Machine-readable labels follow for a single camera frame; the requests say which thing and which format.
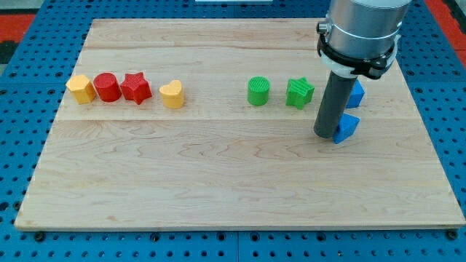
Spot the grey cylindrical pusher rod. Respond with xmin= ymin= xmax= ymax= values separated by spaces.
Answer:
xmin=314 ymin=71 xmax=357 ymax=138

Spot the yellow hexagon block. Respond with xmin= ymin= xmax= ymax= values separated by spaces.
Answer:
xmin=66 ymin=74 xmax=96 ymax=104

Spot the blue cube block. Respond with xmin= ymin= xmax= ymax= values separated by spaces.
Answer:
xmin=346 ymin=80 xmax=365 ymax=108

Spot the black clamp ring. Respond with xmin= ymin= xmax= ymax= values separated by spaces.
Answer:
xmin=316 ymin=33 xmax=401 ymax=81

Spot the green cylinder block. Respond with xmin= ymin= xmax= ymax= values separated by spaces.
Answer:
xmin=248 ymin=76 xmax=270 ymax=106

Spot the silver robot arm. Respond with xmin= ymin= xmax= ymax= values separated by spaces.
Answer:
xmin=317 ymin=0 xmax=411 ymax=59

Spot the wooden board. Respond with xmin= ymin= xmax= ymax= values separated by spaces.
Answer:
xmin=15 ymin=19 xmax=465 ymax=231

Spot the yellow heart block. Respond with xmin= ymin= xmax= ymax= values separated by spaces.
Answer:
xmin=159 ymin=79 xmax=185 ymax=109

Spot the red star block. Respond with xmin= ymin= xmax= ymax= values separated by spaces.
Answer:
xmin=120 ymin=72 xmax=152 ymax=105

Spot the red cylinder block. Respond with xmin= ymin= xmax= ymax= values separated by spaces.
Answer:
xmin=93 ymin=72 xmax=122 ymax=103

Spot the blue triangle block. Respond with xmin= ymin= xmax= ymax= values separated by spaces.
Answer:
xmin=333 ymin=114 xmax=360 ymax=144

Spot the green star block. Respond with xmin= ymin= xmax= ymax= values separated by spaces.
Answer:
xmin=285 ymin=77 xmax=315 ymax=110

